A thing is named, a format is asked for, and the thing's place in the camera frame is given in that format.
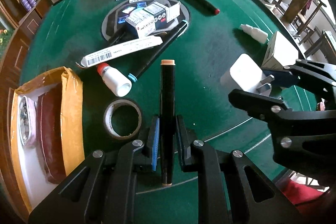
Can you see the blue and white card box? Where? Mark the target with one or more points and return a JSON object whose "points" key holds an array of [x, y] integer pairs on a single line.
{"points": [[147, 22]]}

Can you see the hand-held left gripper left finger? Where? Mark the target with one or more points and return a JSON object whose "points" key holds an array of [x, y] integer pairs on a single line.
{"points": [[155, 142]]}

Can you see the yellow taped cardboard box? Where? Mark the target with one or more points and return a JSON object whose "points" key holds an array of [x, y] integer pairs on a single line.
{"points": [[71, 108]]}

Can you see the small white dropper bottle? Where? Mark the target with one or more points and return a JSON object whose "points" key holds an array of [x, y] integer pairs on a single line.
{"points": [[254, 33]]}

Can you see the thin black pen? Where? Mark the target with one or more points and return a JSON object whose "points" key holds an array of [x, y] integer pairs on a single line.
{"points": [[116, 39]]}

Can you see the round table centre panel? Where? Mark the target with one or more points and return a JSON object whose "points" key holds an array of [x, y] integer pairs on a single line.
{"points": [[113, 16]]}

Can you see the red cloth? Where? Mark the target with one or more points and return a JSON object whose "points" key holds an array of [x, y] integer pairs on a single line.
{"points": [[302, 192]]}

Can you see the dark wooden chair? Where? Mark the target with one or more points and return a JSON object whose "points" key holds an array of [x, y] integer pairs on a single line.
{"points": [[296, 3], [324, 43]]}

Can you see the black marker with blue caps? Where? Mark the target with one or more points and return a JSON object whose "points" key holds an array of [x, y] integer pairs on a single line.
{"points": [[157, 52]]}

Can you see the dark red pouch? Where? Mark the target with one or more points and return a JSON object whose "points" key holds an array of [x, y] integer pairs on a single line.
{"points": [[50, 134]]}

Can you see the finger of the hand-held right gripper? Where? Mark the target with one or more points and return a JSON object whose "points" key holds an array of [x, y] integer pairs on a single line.
{"points": [[262, 106], [309, 71]]}

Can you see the white carton box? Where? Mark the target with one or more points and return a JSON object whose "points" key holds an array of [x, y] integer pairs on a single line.
{"points": [[278, 50]]}

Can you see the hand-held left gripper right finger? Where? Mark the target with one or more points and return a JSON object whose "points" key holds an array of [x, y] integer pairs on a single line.
{"points": [[181, 140]]}

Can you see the white charger plug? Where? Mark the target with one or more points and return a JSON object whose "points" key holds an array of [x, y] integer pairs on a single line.
{"points": [[244, 71]]}

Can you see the white bottle with red cap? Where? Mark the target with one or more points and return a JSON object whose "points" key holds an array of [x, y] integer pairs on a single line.
{"points": [[114, 79]]}

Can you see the brown wooden cabinet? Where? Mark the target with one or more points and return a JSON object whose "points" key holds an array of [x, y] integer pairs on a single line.
{"points": [[29, 27]]}

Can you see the brown tape roll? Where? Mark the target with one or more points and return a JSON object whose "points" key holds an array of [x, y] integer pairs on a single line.
{"points": [[107, 119]]}

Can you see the long white barcode box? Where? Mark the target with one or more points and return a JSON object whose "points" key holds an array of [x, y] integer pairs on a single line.
{"points": [[118, 52]]}

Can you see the black marker with beige caps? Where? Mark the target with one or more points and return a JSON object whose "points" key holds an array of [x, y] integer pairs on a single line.
{"points": [[167, 87]]}

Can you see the purple bottle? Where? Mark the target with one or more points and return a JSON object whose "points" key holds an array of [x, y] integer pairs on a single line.
{"points": [[27, 1]]}

